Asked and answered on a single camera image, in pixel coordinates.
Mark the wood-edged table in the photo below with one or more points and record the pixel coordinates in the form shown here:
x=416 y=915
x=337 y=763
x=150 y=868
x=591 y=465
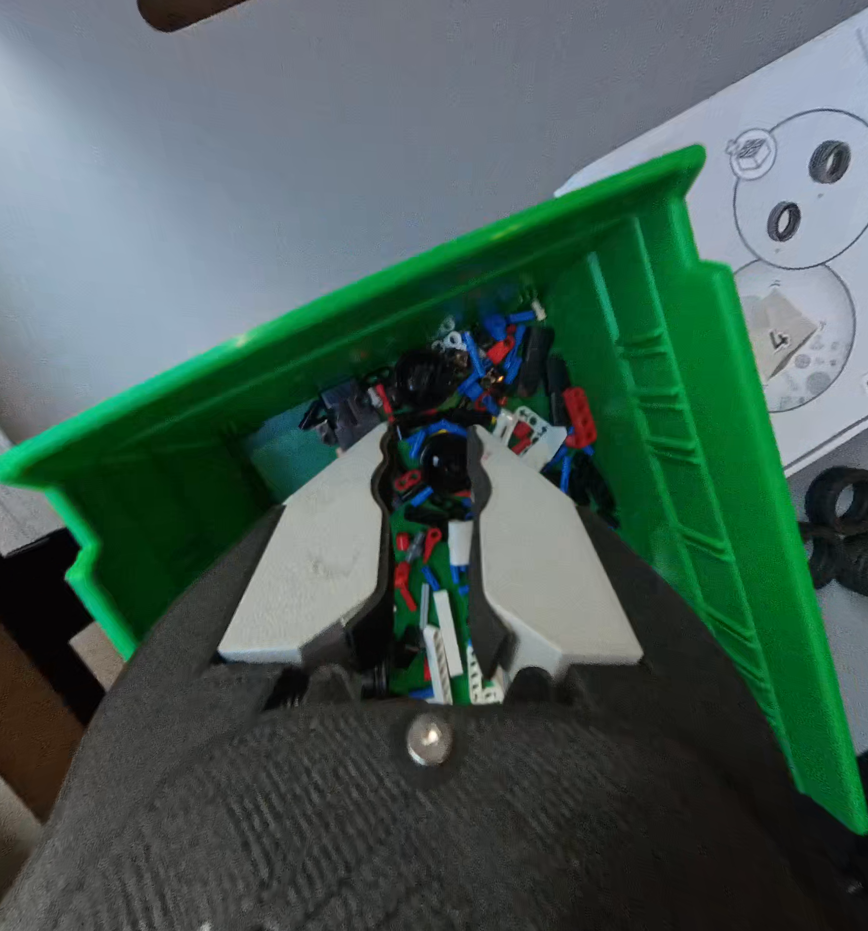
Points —
x=12 y=691

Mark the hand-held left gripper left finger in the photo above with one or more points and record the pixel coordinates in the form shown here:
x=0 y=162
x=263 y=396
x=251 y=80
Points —
x=317 y=567

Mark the green plastic bin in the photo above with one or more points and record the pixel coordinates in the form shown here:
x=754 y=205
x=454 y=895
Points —
x=187 y=451

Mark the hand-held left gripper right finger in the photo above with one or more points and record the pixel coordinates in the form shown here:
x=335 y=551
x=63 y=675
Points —
x=550 y=574

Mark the open building instruction booklet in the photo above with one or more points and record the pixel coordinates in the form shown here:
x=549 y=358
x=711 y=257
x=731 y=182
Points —
x=805 y=182

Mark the pile of brick pieces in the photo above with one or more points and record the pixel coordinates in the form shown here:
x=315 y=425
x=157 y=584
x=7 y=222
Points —
x=434 y=378

